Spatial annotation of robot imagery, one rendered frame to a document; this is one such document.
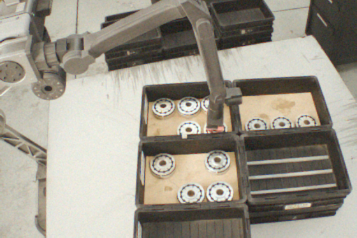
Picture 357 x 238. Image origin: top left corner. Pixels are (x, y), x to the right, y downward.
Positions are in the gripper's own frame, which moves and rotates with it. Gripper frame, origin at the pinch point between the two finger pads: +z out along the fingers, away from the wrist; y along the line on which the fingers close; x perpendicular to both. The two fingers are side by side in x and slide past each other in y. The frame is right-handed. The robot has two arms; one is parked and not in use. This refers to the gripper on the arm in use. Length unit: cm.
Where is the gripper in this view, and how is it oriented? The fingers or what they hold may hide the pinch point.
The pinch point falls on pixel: (214, 127)
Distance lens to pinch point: 156.8
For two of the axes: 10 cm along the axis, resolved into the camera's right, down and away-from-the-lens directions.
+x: -10.0, -0.3, 0.8
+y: 0.8, -7.6, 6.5
